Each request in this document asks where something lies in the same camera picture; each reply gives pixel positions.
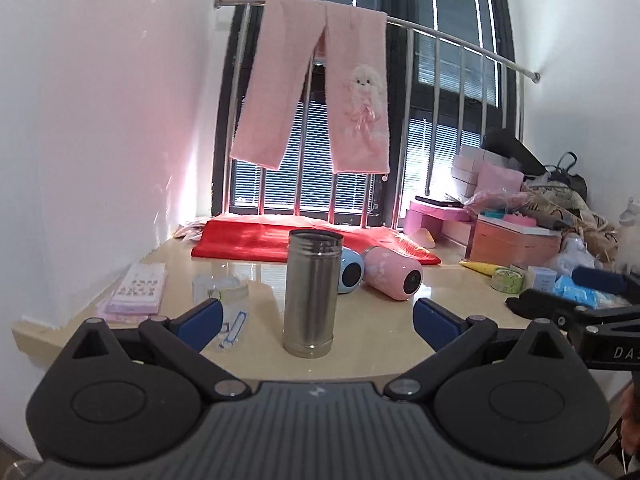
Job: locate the blue wet wipes pack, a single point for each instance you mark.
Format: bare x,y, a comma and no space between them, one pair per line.
564,287

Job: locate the red cloth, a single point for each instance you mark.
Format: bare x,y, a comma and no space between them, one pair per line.
265,238

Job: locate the salmon pink box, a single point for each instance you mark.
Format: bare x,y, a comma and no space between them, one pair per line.
507,244

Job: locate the black bag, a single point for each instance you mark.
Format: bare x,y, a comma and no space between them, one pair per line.
562,173

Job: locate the pink folded cloth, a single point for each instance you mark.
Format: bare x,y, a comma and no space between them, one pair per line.
497,179

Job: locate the small white bee box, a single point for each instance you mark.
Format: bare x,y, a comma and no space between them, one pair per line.
540,278

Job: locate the small label card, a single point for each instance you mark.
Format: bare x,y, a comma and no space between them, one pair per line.
231,328

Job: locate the pink thermos cup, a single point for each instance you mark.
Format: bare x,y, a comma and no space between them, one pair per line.
395,275

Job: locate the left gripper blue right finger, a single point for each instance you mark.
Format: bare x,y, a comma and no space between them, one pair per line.
436,325

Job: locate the blue thermos cup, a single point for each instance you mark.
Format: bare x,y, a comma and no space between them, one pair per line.
352,269

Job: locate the yellow tube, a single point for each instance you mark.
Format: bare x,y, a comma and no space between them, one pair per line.
487,269

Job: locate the green tape roll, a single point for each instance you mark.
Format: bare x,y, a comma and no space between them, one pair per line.
508,281

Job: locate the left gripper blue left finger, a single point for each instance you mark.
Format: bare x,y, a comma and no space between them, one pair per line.
200,325

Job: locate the pink sticker sheet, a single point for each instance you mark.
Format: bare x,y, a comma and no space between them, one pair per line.
137,296

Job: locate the stainless steel cup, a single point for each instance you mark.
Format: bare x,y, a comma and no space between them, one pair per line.
312,271

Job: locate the black window frame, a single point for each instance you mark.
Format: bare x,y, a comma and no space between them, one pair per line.
346,109

